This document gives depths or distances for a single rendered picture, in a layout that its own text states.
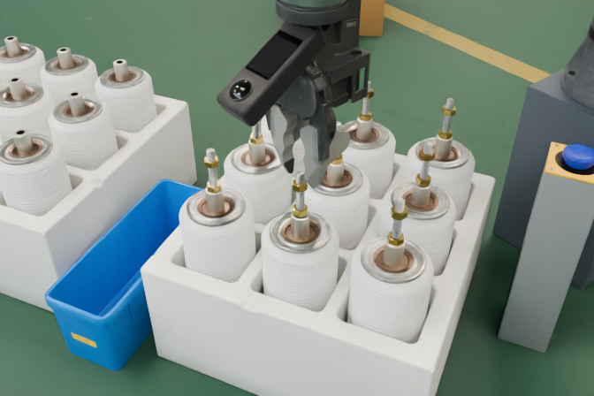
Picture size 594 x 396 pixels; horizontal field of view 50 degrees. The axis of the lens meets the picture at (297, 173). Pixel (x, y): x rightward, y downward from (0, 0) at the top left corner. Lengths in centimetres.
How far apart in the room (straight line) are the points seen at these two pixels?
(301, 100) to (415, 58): 113
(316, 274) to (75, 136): 46
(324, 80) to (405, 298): 26
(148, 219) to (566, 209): 64
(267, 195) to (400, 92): 77
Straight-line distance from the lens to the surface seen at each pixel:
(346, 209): 85
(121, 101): 112
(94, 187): 102
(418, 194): 83
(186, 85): 164
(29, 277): 107
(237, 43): 183
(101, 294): 106
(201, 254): 83
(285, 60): 62
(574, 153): 85
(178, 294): 86
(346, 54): 67
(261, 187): 89
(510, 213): 117
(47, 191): 100
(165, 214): 114
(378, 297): 74
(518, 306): 99
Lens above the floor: 78
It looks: 37 degrees down
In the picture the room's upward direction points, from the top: straight up
